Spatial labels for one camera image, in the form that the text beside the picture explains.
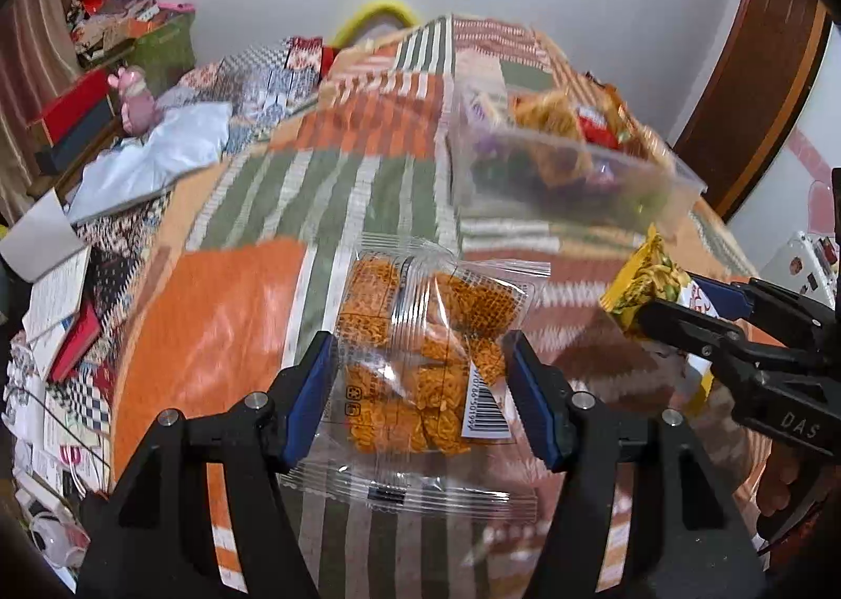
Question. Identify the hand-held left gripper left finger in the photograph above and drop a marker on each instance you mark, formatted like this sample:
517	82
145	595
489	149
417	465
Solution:
309	402

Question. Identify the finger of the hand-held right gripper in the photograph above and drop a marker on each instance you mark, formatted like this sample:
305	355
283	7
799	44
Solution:
719	300
677	323

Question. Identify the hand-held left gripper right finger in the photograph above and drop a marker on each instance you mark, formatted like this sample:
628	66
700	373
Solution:
532	402

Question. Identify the yellow green snack packet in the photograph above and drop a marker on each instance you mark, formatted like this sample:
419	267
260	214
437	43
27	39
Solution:
647	273

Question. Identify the clear packet of orange crisps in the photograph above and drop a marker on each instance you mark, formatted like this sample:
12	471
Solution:
420	349

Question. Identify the clear plastic container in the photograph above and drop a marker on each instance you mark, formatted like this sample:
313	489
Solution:
578	191

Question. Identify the person's right hand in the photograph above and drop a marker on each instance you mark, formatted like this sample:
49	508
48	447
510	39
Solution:
782	484

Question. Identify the white appliance with stickers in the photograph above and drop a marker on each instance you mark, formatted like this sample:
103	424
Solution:
798	260

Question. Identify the brown wooden door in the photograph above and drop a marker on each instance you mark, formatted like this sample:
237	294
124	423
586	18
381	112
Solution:
755	93

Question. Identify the red book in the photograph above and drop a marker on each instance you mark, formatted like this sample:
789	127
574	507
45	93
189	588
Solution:
75	342

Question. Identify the open book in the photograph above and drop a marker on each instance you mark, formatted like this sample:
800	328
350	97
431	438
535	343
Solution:
59	290

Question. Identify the white cloth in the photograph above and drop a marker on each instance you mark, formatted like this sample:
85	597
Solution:
171	152

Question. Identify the white card sheet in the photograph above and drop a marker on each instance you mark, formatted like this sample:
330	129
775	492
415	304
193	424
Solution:
36	237

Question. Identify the checkered quilt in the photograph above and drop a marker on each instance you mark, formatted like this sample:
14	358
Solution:
263	86

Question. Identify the pink plush toy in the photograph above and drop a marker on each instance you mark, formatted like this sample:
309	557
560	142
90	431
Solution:
135	103

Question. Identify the dark grey box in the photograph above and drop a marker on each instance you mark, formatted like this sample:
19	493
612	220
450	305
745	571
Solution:
79	142

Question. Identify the red box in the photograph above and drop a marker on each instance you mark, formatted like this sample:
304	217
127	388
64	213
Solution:
72	106

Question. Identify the yellow foam tube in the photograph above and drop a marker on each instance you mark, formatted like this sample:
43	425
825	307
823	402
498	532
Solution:
378	4

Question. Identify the striped curtain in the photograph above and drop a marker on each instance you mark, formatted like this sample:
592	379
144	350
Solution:
33	79

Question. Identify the pink heart wall sticker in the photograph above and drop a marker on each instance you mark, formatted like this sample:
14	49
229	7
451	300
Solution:
815	178

